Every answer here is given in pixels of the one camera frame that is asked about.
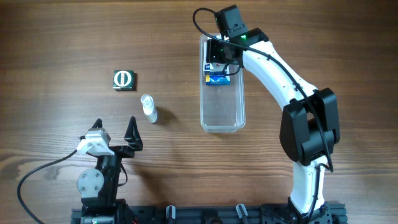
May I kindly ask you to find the blue VapoDrops box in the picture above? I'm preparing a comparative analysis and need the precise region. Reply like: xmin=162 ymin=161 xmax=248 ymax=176
xmin=205 ymin=72 xmax=231 ymax=85

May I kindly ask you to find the dark green ointment box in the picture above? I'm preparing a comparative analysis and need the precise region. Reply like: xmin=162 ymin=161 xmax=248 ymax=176
xmin=113 ymin=70 xmax=136 ymax=91

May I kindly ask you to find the white green caplets box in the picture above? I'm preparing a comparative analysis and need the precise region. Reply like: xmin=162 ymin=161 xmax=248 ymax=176
xmin=203 ymin=63 xmax=229 ymax=76

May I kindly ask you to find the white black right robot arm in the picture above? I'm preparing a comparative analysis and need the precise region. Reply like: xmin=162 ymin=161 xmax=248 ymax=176
xmin=207 ymin=5 xmax=340 ymax=223

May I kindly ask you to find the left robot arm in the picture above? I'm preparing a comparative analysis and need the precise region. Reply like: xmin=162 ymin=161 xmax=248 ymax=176
xmin=71 ymin=117 xmax=143 ymax=224

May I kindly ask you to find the clear plastic container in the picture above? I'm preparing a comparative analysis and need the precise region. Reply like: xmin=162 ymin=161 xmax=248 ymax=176
xmin=199 ymin=35 xmax=246 ymax=133

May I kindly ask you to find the small white spray bottle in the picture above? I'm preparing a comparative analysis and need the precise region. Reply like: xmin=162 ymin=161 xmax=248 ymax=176
xmin=141 ymin=95 xmax=158 ymax=123

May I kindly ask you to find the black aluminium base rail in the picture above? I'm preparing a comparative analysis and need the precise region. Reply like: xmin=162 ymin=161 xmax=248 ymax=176
xmin=70 ymin=203 xmax=348 ymax=224

